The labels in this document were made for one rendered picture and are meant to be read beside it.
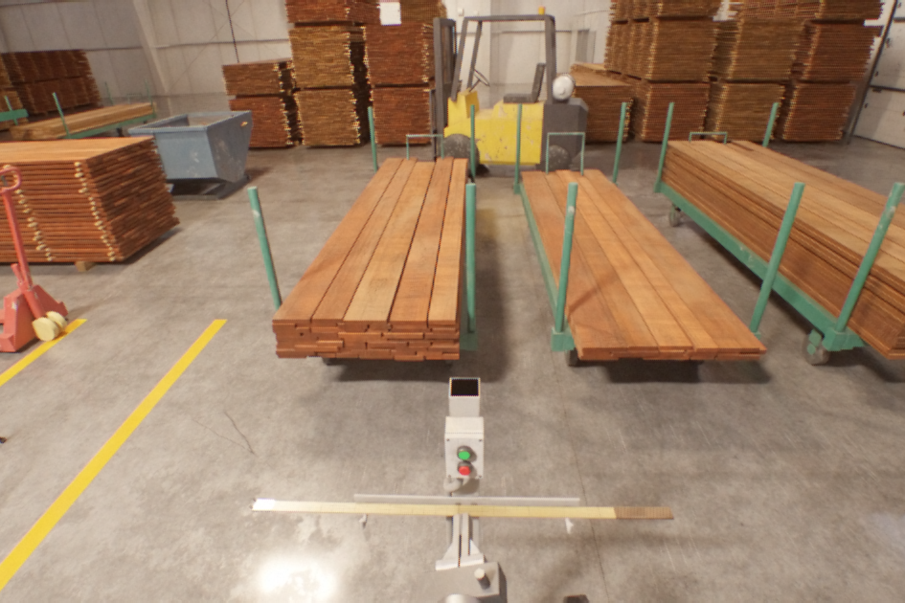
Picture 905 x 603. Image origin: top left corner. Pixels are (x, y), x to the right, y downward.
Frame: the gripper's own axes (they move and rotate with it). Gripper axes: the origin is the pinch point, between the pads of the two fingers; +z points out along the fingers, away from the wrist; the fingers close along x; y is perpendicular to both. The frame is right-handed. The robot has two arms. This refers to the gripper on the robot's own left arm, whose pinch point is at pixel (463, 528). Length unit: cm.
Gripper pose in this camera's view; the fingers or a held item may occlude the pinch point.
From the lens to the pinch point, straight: 88.9
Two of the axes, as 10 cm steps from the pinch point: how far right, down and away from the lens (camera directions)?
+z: 0.4, -4.9, 8.7
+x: -9.4, 2.6, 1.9
